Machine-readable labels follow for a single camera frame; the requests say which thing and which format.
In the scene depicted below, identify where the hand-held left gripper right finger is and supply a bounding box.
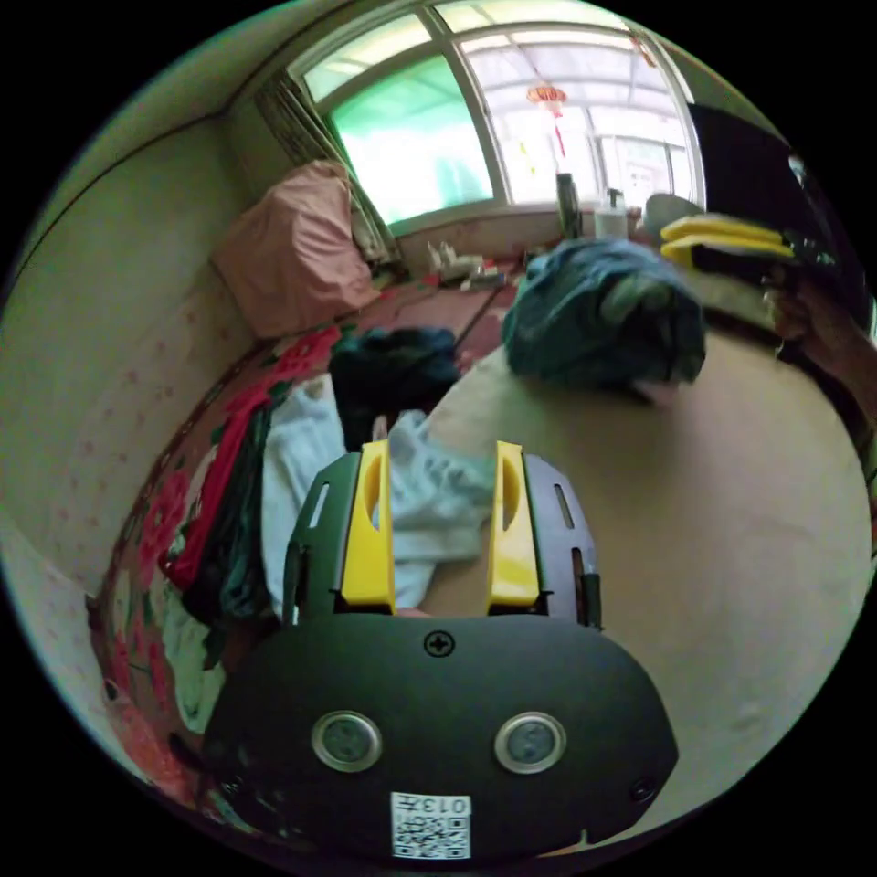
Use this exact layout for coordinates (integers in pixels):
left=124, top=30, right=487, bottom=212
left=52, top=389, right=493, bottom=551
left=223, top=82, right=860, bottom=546
left=487, top=440, right=544, bottom=612

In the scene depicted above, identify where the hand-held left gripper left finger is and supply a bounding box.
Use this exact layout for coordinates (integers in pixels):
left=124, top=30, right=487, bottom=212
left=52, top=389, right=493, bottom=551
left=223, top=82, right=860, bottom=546
left=340, top=440, right=398, bottom=612

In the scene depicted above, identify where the blue denim jacket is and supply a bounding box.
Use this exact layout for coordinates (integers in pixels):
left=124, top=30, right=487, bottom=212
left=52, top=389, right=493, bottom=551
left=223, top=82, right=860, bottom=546
left=502, top=236, right=708, bottom=407

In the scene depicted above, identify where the person's right hand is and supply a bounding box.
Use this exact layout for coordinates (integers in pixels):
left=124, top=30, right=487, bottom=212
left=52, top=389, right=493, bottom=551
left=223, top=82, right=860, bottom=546
left=764, top=268, right=877, bottom=385

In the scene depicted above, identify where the pile of clothes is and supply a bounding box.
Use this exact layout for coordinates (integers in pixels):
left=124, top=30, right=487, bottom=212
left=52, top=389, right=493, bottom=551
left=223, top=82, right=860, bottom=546
left=158, top=327, right=496, bottom=735

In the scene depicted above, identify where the brown flat folding board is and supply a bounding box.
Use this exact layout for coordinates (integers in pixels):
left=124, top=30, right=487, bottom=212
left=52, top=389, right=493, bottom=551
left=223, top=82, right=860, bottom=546
left=418, top=327, right=874, bottom=859

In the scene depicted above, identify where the bed with red floral sheet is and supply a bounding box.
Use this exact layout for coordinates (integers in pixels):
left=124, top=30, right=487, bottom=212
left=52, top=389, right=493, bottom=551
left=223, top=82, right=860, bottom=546
left=87, top=232, right=877, bottom=861

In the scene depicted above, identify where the red hanging lantern ornament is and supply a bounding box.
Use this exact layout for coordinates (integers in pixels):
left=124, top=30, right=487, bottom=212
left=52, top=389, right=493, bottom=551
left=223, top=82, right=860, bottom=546
left=525, top=81, right=570, bottom=160

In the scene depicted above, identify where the window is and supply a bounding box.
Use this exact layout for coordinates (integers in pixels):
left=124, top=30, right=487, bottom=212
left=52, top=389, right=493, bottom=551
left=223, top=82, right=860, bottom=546
left=286, top=0, right=708, bottom=228

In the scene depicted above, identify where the pink covered bedding stack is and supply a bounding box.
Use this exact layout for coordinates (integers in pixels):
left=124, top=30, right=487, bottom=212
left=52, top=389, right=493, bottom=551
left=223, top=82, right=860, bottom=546
left=210, top=160, right=383, bottom=342

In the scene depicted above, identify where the striped curtain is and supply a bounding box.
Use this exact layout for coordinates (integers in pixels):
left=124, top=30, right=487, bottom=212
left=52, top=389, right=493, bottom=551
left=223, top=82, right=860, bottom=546
left=254, top=73, right=402, bottom=269

